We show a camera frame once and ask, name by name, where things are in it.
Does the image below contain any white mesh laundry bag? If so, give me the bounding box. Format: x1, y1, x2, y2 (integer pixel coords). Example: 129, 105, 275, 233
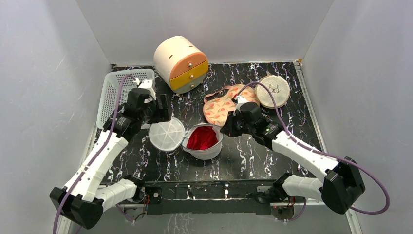
149, 117, 224, 160

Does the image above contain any floral peach bra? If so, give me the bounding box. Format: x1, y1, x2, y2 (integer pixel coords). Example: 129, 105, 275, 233
203, 84, 245, 127

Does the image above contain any red bra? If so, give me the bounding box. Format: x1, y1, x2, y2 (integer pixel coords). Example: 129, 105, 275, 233
186, 126, 218, 150

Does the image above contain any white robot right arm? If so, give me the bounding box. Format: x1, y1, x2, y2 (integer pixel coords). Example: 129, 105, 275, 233
221, 102, 365, 214

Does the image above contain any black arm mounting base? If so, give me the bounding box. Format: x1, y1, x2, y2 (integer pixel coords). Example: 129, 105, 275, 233
113, 180, 307, 216

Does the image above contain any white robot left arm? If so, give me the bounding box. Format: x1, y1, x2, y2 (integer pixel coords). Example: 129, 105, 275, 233
50, 88, 171, 230

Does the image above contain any white plastic basket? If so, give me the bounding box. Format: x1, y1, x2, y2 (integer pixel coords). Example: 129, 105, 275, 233
96, 69, 155, 130

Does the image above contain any round beige mesh pouch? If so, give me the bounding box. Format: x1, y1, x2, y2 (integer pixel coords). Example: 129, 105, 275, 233
255, 71, 290, 109

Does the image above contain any cream round drawer cabinet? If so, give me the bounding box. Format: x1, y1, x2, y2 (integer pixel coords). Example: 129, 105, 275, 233
153, 36, 209, 94

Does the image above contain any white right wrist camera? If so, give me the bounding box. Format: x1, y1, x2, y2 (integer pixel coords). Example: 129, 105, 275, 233
231, 95, 249, 111

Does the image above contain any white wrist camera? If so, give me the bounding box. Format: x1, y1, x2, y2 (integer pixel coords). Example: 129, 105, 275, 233
231, 95, 249, 111
134, 79, 156, 103

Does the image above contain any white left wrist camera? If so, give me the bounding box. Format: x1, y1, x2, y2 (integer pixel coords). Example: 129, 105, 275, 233
134, 79, 156, 103

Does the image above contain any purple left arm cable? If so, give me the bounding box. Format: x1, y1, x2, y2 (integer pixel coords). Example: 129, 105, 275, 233
52, 73, 139, 234

